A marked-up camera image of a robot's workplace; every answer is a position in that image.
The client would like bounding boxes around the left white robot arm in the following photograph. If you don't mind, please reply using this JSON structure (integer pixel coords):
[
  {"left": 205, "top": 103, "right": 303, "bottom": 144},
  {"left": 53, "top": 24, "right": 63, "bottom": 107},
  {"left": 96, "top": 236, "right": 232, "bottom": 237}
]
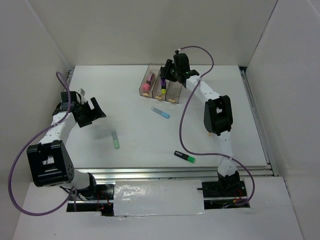
[{"left": 26, "top": 89, "right": 106, "bottom": 200}]

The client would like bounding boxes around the clear right organizer bin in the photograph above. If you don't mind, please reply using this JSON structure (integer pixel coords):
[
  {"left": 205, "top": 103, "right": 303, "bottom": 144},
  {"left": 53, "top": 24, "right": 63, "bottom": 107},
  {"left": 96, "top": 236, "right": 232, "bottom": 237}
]
[{"left": 166, "top": 66, "right": 186, "bottom": 104}]

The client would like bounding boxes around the black purple highlighter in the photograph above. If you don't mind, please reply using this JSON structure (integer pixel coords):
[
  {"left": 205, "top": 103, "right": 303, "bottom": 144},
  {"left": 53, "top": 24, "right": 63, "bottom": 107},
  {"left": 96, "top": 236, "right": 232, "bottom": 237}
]
[{"left": 161, "top": 78, "right": 167, "bottom": 86}]

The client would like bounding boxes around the clear organizer bin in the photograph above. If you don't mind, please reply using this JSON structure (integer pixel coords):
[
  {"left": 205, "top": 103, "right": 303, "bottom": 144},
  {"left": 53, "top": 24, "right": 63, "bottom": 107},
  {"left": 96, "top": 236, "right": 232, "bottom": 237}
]
[
  {"left": 152, "top": 64, "right": 176, "bottom": 103},
  {"left": 139, "top": 64, "right": 161, "bottom": 98},
  {"left": 166, "top": 66, "right": 186, "bottom": 104}
]

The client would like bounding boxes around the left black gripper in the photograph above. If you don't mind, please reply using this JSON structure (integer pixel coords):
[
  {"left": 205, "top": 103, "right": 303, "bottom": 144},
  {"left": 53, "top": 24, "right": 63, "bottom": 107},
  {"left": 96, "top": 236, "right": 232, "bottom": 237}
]
[{"left": 75, "top": 97, "right": 106, "bottom": 128}]

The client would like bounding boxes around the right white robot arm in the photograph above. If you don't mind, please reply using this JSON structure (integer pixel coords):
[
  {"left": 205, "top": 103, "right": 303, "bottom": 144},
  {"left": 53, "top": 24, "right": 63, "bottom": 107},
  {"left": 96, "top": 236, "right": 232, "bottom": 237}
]
[{"left": 160, "top": 50, "right": 240, "bottom": 196}]

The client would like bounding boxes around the clear left organizer bin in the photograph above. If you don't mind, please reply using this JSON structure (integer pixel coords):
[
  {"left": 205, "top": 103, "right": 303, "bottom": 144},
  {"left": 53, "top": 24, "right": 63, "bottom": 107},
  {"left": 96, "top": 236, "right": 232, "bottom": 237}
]
[{"left": 139, "top": 64, "right": 161, "bottom": 98}]

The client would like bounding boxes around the clear blue highlighter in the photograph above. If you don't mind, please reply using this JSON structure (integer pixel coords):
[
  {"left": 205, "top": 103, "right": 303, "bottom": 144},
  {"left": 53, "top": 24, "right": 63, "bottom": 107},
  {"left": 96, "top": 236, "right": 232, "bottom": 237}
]
[{"left": 150, "top": 106, "right": 170, "bottom": 119}]

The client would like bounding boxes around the aluminium front rail frame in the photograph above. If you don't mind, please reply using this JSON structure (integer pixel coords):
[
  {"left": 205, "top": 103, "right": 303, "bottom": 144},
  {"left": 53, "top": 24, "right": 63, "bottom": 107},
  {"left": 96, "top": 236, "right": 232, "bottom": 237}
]
[{"left": 72, "top": 166, "right": 273, "bottom": 181}]

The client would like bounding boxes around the white foil cover plate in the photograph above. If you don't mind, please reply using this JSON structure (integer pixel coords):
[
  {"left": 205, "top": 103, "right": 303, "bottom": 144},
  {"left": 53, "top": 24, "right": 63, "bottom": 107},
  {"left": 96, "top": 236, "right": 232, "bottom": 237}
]
[{"left": 113, "top": 179, "right": 205, "bottom": 217}]

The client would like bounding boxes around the clear green highlighter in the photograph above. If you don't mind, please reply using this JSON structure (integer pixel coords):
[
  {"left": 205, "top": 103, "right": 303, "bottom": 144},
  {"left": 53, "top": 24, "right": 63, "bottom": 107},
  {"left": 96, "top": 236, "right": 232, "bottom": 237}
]
[{"left": 111, "top": 129, "right": 120, "bottom": 150}]

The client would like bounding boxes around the clear middle organizer bin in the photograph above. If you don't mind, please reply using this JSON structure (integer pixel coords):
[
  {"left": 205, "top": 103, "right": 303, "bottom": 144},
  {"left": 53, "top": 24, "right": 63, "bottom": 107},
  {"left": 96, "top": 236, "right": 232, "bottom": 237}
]
[{"left": 152, "top": 64, "right": 176, "bottom": 103}]

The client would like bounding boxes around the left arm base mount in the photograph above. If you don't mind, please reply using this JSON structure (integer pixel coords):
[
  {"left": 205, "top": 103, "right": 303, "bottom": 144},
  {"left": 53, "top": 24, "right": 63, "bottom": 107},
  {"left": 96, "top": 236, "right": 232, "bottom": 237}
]
[{"left": 66, "top": 183, "right": 115, "bottom": 217}]

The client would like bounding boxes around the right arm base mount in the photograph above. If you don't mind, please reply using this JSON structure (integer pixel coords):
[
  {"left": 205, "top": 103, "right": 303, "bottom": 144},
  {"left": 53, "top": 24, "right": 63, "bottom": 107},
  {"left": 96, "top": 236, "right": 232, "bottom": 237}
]
[{"left": 197, "top": 172, "right": 249, "bottom": 210}]

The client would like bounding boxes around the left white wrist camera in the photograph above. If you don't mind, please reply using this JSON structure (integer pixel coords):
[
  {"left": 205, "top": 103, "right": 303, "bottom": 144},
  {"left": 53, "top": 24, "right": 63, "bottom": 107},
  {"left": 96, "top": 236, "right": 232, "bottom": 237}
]
[{"left": 75, "top": 88, "right": 86, "bottom": 104}]

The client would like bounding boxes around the black yellow highlighter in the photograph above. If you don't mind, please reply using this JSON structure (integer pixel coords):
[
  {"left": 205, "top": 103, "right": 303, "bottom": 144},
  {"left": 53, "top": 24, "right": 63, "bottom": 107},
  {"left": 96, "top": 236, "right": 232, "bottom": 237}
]
[{"left": 161, "top": 85, "right": 167, "bottom": 94}]

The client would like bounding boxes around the black green highlighter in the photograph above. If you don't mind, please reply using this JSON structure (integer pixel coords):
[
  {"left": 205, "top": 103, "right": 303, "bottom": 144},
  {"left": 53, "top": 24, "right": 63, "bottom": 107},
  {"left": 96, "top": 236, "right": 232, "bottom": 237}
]
[{"left": 174, "top": 150, "right": 196, "bottom": 164}]

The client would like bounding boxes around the pink cap pen bundle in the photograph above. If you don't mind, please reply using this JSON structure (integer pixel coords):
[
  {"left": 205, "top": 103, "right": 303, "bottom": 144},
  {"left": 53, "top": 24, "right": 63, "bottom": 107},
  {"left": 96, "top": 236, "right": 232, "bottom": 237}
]
[{"left": 141, "top": 72, "right": 156, "bottom": 91}]

